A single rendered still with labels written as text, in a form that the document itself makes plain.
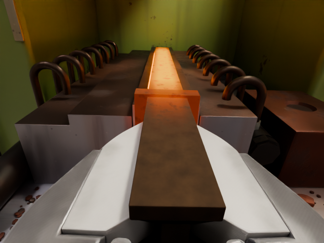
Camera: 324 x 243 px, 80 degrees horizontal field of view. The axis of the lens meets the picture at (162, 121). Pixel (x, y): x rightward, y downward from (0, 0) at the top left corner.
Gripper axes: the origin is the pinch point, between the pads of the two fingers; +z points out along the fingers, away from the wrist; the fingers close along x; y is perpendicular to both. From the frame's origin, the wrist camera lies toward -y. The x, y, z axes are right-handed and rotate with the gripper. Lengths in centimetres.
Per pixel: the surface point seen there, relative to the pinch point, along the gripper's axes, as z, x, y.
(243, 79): 5.2, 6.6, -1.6
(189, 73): 18.0, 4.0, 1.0
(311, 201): 1.0, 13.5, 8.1
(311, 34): 21.2, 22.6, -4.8
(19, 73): 17.0, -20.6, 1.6
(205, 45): 51, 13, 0
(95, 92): 8.5, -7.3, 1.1
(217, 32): 51, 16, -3
